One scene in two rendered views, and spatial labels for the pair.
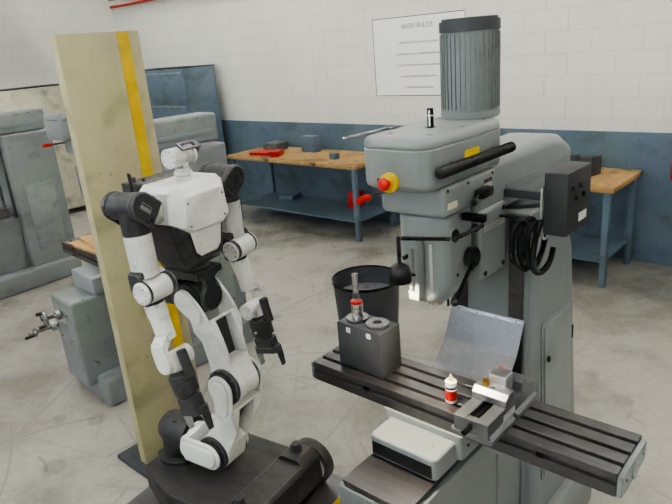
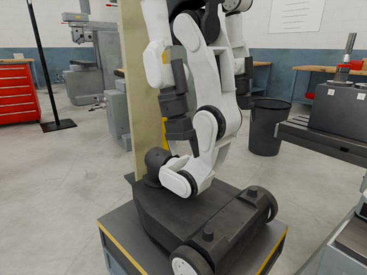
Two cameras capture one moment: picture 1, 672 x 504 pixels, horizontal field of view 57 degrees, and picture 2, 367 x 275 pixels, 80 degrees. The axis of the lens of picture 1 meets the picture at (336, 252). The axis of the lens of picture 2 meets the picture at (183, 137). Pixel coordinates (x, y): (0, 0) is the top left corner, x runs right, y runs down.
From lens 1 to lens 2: 156 cm
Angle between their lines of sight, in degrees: 10
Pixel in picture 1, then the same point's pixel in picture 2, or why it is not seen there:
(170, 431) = (153, 161)
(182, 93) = not seen: hidden behind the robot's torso
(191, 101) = not seen: hidden behind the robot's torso
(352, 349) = (329, 112)
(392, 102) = (275, 36)
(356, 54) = (261, 12)
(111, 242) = (131, 39)
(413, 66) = (291, 17)
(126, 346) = (134, 111)
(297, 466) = (254, 208)
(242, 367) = (229, 106)
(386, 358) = not seen: outside the picture
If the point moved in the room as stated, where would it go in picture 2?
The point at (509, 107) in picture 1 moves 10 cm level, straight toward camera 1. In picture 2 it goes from (344, 37) to (345, 37)
